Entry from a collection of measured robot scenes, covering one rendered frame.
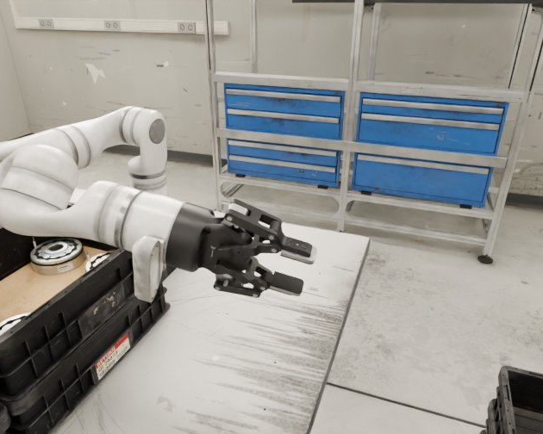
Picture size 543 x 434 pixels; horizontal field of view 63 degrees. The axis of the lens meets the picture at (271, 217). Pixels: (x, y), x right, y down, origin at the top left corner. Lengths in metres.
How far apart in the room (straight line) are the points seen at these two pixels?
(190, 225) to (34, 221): 0.17
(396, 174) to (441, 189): 0.25
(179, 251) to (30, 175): 0.18
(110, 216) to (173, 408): 0.45
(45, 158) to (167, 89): 3.42
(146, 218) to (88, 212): 0.06
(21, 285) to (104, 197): 0.54
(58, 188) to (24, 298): 0.46
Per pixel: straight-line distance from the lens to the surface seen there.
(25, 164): 0.55
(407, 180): 2.57
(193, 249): 0.47
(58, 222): 0.52
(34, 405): 0.83
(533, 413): 1.26
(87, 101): 4.49
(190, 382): 0.89
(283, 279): 0.52
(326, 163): 2.61
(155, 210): 0.49
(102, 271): 0.82
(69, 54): 4.50
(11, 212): 0.54
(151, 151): 1.09
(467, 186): 2.58
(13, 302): 0.97
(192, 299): 1.08
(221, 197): 2.93
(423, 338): 2.11
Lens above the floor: 1.35
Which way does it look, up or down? 27 degrees down
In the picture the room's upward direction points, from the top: straight up
